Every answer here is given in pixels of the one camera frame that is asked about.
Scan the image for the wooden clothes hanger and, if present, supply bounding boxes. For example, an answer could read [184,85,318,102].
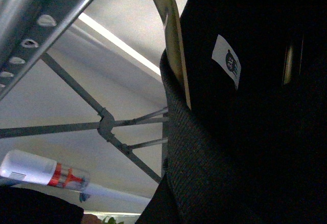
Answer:
[153,0,191,108]

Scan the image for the black printed t-shirt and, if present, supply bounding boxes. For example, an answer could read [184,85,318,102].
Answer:
[138,0,326,223]

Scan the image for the perforated metal rack beam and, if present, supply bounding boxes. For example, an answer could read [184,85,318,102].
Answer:
[1,0,93,98]

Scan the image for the grey ceiling truss frame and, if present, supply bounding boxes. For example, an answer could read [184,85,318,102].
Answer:
[1,54,169,183]

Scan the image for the white spray bottle red nozzle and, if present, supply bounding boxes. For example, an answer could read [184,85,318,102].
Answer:
[1,150,90,192]

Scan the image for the green plant leaves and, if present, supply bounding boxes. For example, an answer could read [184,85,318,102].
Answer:
[102,216,124,224]

